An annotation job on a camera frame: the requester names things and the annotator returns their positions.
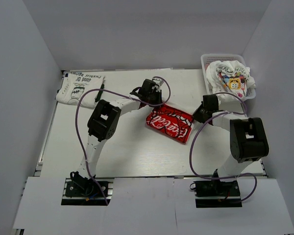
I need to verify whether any white t-shirt colourful cartoon print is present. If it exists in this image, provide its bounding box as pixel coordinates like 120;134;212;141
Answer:
204;60;256;102

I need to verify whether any white t-shirt red print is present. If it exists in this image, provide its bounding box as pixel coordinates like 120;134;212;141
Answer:
146;104;194;144

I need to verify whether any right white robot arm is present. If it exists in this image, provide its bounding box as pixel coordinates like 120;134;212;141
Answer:
189;92;269;195

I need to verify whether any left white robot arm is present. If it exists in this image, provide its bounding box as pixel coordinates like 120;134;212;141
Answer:
70;76;165;195

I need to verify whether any white plastic basket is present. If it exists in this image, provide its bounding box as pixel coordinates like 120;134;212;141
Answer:
201;54;256;100

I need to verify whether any folded Charlie Brown t-shirt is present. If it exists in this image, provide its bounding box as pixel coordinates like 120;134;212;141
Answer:
56;71;105;105

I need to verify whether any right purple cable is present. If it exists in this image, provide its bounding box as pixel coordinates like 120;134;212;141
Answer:
190;92;258;202

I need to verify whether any purple cable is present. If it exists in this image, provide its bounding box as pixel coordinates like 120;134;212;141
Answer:
190;92;258;202
75;76;172;205

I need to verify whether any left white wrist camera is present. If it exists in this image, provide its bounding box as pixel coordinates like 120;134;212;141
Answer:
152;77;164;90

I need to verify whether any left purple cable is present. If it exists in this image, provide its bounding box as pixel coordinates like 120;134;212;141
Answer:
75;76;172;205

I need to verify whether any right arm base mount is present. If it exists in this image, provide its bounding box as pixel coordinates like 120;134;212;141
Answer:
190;180;242;208

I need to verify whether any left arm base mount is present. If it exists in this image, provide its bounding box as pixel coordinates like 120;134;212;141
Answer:
61;178;113;206

